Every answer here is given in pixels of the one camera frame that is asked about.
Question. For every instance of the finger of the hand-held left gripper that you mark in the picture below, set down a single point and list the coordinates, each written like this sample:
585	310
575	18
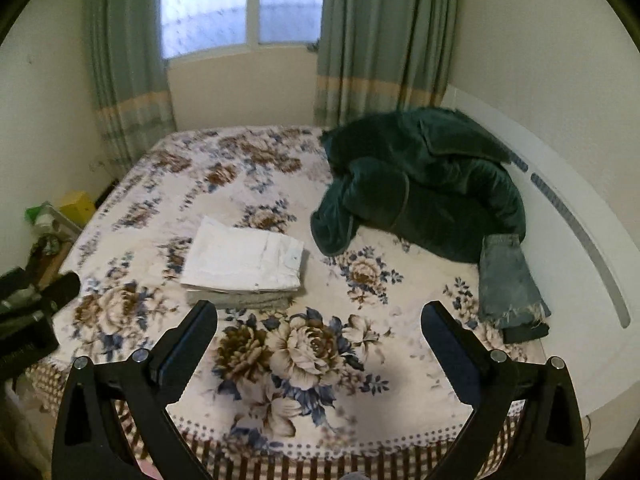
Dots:
62	287

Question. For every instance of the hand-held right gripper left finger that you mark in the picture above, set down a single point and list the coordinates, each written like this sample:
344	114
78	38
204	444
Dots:
195	340

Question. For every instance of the dark green padded jacket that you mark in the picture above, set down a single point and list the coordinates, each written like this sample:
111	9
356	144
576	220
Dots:
430	180

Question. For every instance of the green curtain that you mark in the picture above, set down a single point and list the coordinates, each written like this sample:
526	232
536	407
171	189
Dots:
125	60
385	35

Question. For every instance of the wooden bedside table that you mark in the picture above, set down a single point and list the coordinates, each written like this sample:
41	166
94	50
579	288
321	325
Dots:
50	260

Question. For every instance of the blue denim jeans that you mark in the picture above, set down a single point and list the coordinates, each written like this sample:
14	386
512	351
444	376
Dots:
507	280

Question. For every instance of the bed with floral sheet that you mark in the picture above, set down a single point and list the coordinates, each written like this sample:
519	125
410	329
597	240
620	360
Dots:
325	360

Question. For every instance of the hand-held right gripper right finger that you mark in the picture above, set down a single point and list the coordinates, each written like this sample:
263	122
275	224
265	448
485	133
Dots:
445	342

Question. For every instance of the white headboard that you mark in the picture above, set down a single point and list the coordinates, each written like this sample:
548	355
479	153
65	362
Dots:
565	210

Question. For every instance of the grey folded fuzzy cloth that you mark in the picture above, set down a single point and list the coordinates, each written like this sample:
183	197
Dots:
240	299

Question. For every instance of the dark folded cloth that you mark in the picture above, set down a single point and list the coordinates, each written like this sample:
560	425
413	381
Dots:
525	334

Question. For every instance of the window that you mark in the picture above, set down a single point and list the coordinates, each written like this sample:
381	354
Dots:
240	5

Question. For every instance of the yellow box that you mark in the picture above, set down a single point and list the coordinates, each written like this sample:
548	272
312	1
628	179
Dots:
77	202

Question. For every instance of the green plastic bag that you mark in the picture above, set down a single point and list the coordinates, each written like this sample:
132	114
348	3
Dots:
39	216

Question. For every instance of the white pants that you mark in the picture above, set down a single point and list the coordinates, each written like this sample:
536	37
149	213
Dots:
240	255

